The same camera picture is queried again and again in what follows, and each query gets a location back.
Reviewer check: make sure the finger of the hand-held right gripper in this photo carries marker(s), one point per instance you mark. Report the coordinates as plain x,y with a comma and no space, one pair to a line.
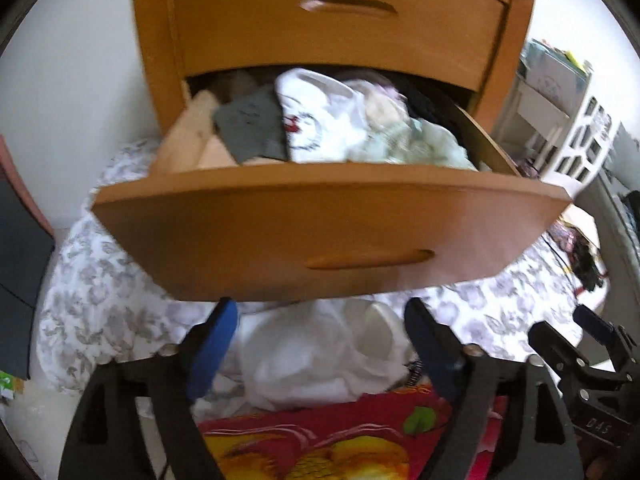
597,325
560,352

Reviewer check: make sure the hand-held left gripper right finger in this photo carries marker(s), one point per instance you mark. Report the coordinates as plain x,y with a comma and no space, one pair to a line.
430,355

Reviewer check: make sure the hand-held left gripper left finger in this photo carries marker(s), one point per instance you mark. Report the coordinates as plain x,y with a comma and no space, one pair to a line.
215,350

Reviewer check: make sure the plain white garment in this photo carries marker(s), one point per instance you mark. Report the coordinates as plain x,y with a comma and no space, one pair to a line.
300,355

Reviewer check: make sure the wooden nightstand drawer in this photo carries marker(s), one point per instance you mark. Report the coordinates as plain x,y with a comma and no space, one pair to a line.
300,230
300,45

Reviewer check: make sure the pale green garment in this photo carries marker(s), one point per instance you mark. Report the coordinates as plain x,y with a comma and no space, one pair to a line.
425,147

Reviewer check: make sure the grey printed socks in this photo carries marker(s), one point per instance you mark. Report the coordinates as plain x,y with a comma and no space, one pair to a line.
250,125

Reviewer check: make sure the white garment with cartoon print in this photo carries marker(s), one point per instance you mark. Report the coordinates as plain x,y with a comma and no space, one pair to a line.
325,110

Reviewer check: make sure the red floral blanket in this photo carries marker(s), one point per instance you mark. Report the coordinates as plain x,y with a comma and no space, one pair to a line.
300,440

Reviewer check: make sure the grey floral white blanket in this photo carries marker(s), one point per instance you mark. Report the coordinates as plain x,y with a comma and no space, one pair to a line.
90,310

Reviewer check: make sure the green cardboard box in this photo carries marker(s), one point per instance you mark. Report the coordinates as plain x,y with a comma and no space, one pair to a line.
7,385

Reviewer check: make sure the white shelf unit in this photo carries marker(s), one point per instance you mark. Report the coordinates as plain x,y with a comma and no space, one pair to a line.
540,105

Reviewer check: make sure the pale printed box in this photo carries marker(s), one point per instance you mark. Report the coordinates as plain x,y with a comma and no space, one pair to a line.
555,77

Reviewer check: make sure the pink white socks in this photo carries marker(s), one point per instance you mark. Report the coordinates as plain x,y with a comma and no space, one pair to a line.
240,85

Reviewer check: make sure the pink board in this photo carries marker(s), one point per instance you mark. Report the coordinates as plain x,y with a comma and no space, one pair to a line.
15,170

